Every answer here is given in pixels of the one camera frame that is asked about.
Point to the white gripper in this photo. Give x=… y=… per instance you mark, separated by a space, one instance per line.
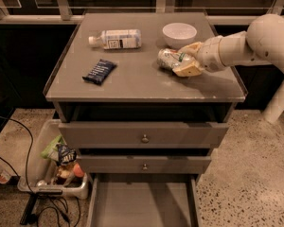
x=209 y=54

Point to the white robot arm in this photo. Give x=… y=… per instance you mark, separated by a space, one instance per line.
x=261 y=43

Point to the grey top drawer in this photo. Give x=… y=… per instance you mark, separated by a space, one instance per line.
x=143 y=134

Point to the grey drawer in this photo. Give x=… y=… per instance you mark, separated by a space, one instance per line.
x=144 y=164
x=144 y=200
x=143 y=134

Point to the grey drawer cabinet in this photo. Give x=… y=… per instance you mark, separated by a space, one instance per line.
x=137 y=90

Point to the grey middle drawer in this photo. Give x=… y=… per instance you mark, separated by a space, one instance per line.
x=144 y=164

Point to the grey bottom drawer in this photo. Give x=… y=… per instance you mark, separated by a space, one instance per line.
x=144 y=200

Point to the white ceramic bowl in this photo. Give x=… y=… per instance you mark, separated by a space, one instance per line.
x=177 y=35

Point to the clear plastic water bottle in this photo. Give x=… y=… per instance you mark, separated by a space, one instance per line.
x=117 y=39

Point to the white metal railing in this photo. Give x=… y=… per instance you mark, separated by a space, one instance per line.
x=218 y=12

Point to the dark blue snack packet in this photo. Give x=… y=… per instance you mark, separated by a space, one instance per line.
x=100 y=72

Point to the blue chip bag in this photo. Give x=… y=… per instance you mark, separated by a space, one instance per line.
x=66 y=155

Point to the orange round fruit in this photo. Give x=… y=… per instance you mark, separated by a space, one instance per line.
x=78 y=172

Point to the green snack bag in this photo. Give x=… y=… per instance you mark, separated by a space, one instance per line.
x=51 y=150

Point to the clear plastic storage bin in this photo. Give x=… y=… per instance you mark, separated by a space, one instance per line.
x=41 y=172

